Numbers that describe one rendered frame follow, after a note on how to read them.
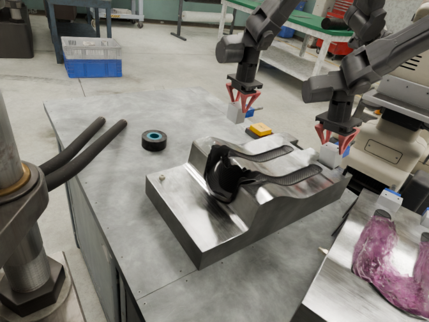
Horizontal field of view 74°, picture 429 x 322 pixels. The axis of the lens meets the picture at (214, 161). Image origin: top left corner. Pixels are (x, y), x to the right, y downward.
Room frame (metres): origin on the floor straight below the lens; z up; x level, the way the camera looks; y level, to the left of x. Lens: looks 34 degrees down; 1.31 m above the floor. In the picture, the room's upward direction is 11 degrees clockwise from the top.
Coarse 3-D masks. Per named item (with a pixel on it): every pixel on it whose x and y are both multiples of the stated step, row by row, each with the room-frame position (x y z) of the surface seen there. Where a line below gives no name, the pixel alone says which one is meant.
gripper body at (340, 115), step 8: (336, 104) 0.71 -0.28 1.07; (344, 104) 0.70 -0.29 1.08; (352, 104) 0.71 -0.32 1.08; (328, 112) 0.73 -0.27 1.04; (336, 112) 0.70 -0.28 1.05; (344, 112) 0.70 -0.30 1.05; (320, 120) 0.73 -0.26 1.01; (328, 120) 0.71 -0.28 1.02; (336, 120) 0.70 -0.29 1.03; (344, 120) 0.70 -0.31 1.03; (352, 120) 0.71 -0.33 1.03; (360, 120) 0.71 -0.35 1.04; (344, 128) 0.68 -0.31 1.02
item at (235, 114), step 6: (234, 102) 0.87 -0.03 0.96; (228, 108) 0.86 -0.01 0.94; (234, 108) 0.84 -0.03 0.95; (240, 108) 0.83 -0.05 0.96; (252, 108) 0.88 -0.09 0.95; (258, 108) 0.91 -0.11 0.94; (228, 114) 0.86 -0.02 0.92; (234, 114) 0.84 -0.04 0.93; (240, 114) 0.83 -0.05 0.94; (246, 114) 0.86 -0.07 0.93; (252, 114) 0.87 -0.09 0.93; (234, 120) 0.83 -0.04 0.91; (240, 120) 0.84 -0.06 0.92
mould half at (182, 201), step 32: (192, 160) 0.61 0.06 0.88; (288, 160) 0.70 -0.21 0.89; (160, 192) 0.50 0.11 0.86; (192, 192) 0.52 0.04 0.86; (256, 192) 0.47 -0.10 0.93; (288, 192) 0.52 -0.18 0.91; (320, 192) 0.59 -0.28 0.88; (192, 224) 0.42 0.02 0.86; (224, 224) 0.43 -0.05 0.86; (256, 224) 0.44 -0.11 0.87; (288, 224) 0.53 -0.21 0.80; (192, 256) 0.37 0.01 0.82; (224, 256) 0.39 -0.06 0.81
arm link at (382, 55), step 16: (400, 32) 0.64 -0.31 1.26; (416, 32) 0.62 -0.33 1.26; (368, 48) 0.67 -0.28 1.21; (384, 48) 0.64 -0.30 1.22; (400, 48) 0.62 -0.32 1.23; (416, 48) 0.62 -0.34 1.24; (352, 64) 0.67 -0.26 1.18; (368, 64) 0.67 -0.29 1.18; (384, 64) 0.63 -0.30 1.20; (400, 64) 0.64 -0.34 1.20; (352, 80) 0.65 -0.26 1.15
